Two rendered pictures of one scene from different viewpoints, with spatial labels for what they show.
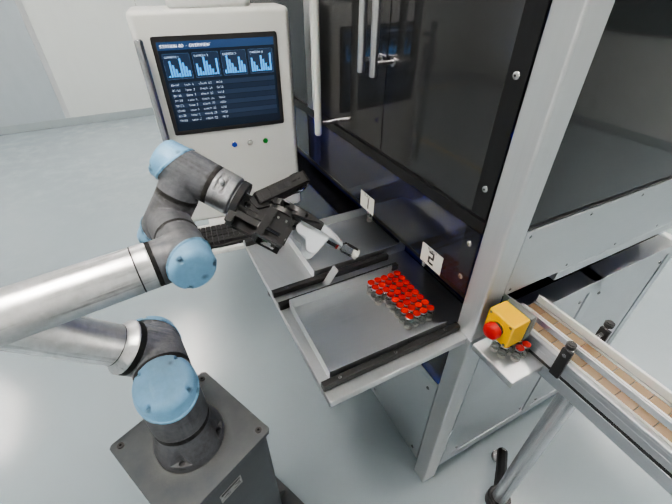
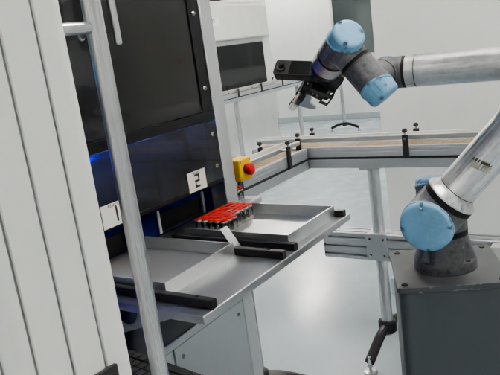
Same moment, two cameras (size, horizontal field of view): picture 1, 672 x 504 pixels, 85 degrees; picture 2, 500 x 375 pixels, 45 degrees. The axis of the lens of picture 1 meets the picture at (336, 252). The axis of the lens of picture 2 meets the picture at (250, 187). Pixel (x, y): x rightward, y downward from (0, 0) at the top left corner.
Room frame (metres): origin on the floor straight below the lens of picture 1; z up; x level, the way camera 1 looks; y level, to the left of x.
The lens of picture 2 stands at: (1.48, 1.37, 1.38)
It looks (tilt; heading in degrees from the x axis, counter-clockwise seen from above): 13 degrees down; 242
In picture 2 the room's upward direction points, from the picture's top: 8 degrees counter-clockwise
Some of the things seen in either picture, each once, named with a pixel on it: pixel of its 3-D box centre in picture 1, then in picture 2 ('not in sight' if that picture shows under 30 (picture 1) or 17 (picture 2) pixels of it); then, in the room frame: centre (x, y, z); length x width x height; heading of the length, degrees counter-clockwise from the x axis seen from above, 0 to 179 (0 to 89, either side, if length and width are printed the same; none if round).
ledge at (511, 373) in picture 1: (510, 354); (235, 203); (0.59, -0.44, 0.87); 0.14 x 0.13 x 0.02; 117
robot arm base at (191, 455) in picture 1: (185, 427); (444, 246); (0.41, 0.33, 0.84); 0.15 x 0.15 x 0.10
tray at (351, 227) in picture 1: (343, 239); (149, 262); (1.05, -0.03, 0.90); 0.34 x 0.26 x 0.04; 117
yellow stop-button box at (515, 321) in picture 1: (508, 323); (237, 169); (0.58, -0.40, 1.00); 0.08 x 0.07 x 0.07; 117
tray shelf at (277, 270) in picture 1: (348, 280); (213, 251); (0.87, -0.04, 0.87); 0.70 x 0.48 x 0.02; 27
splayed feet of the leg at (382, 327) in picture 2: not in sight; (388, 333); (-0.13, -0.56, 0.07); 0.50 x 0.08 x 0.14; 27
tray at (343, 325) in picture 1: (365, 314); (260, 222); (0.70, -0.08, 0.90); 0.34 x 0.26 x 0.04; 117
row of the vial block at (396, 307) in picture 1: (392, 302); (234, 219); (0.74, -0.16, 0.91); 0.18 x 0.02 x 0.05; 27
